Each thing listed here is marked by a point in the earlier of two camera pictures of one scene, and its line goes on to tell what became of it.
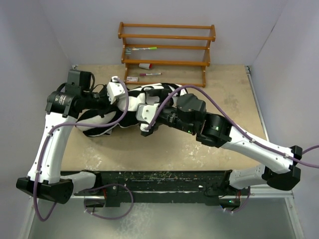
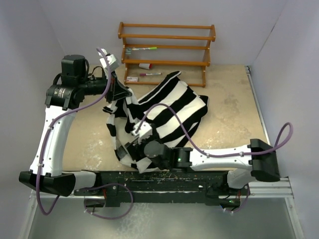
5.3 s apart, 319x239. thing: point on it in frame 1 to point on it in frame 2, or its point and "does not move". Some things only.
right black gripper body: (167, 117) to (133, 147)
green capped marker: (151, 48) does not move
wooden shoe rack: (166, 54) does not move
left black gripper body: (99, 100) to (109, 96)
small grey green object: (128, 51) does not move
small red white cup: (146, 65) does not move
